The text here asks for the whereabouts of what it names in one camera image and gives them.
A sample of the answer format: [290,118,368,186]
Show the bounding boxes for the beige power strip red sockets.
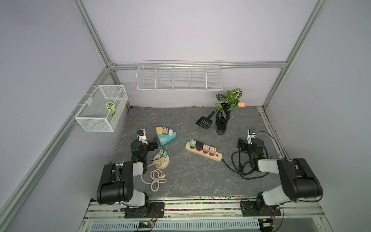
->
[185,142,223,162]

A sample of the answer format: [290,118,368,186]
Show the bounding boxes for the pink USB charger plug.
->
[203,144,210,154]
[209,147,216,156]

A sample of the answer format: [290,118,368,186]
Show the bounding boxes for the green USB charger plug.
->
[189,140,196,148]

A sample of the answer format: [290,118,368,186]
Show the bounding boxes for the black USB charger plug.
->
[195,141,204,151]

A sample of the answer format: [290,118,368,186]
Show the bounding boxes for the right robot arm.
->
[237,137,323,214]

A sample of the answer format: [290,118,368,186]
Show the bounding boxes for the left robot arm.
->
[97,139,158,208]

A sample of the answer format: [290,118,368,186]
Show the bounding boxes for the round pink power socket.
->
[153,150,170,170]

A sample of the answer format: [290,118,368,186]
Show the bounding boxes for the teal triangular power socket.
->
[156,127,177,146]

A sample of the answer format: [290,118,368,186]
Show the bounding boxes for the black plant pot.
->
[215,102,231,135]

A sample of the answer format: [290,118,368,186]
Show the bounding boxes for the pink artificial tulip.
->
[238,102,246,108]

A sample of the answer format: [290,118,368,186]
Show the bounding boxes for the green leaf in basket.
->
[105,101,116,112]

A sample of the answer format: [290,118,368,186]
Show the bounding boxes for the green artificial plant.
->
[214,88,243,111]

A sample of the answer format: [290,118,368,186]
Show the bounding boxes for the black litter scoop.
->
[196,111,215,129]

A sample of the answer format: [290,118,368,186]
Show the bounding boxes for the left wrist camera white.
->
[137,129,148,144]

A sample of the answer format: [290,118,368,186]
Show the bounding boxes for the white mesh wall basket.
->
[74,85,128,132]

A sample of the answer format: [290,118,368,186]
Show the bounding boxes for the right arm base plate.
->
[239,199,282,217]

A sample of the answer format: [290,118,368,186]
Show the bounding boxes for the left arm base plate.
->
[124,202,165,218]

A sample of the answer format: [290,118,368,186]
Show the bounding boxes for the white wire wall shelf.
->
[136,60,224,91]

